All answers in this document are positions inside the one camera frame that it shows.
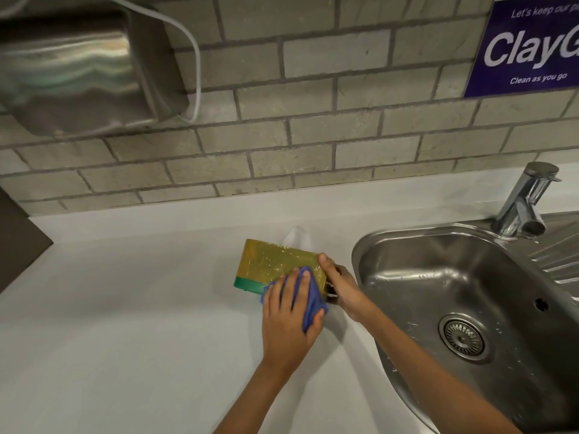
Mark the person's left hand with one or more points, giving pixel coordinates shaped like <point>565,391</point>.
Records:
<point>285,334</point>

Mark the person's right hand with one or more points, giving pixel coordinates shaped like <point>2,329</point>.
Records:
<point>348,289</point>

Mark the person's left middle finger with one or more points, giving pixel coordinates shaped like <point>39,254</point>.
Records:
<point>289,289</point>

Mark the person's right thumb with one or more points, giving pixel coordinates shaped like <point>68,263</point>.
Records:
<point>328,268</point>

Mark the person's left thumb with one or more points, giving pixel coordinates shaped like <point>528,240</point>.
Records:
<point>317,320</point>

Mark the person's left little finger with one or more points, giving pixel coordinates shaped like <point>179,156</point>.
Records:
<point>266,302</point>

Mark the blue cleaning cloth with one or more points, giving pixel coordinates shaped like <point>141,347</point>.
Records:
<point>312,307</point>

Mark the person's left forearm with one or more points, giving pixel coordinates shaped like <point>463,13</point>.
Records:
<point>253,402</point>

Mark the person's right forearm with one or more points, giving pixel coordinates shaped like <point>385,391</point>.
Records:
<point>429,379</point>

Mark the round steel drain strainer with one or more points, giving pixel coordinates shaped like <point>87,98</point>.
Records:
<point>463,337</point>

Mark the stainless steel sink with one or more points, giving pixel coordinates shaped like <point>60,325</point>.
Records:
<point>497,284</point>

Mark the chrome tap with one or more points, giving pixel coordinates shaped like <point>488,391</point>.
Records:
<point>520,207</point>

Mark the dark brown panel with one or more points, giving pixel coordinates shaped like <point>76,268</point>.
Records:
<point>18,244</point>

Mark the stainless steel hand dryer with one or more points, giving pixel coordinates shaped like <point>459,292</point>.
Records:
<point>77,72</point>

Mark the blue wall sign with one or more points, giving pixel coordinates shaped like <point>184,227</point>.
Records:
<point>524,45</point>

